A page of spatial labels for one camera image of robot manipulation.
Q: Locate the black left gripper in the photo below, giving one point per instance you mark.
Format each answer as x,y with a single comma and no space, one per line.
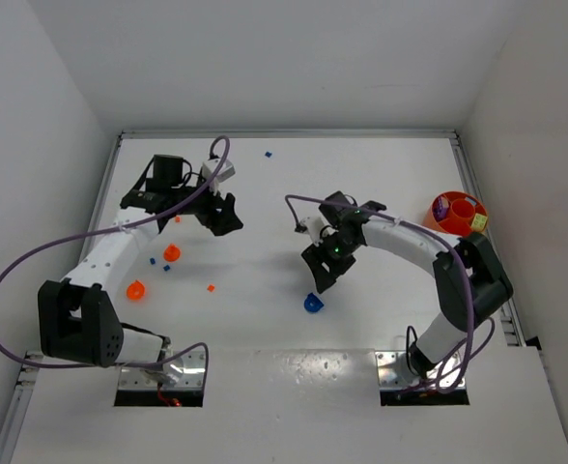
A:
212,209

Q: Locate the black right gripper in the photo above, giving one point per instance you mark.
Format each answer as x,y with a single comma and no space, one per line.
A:
330,260

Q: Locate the blue round lego piece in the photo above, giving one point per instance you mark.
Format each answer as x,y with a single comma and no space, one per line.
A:
313,303

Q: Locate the purple lego brick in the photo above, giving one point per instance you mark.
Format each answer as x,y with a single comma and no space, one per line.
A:
440,208

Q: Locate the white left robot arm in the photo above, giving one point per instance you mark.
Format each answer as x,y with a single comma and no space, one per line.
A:
77,320

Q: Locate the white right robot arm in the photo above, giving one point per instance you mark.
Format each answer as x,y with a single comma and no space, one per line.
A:
431,251

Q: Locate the orange round lego upper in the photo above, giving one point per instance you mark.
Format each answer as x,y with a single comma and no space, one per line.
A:
172,253

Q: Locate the orange round lego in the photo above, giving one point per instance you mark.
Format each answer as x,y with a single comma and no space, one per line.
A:
136,291
172,253

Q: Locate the orange round lego lower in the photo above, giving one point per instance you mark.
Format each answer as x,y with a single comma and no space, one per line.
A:
136,291

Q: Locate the orange round sorting container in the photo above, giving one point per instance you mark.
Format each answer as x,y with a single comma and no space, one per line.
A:
462,209

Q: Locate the lime green lego in container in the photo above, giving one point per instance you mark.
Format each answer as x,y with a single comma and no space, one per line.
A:
479,222

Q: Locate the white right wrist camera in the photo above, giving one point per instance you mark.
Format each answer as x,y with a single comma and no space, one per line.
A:
314,227

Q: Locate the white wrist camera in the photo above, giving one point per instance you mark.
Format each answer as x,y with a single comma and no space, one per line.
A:
224,170
314,227

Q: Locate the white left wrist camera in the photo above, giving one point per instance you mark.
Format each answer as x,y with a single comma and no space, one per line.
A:
224,170

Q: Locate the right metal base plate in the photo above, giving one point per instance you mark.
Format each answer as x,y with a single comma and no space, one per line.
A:
393,373

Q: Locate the metal base plate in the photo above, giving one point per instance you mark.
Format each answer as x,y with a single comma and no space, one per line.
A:
393,373
186,373

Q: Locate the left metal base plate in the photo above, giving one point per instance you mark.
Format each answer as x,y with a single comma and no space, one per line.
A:
186,373

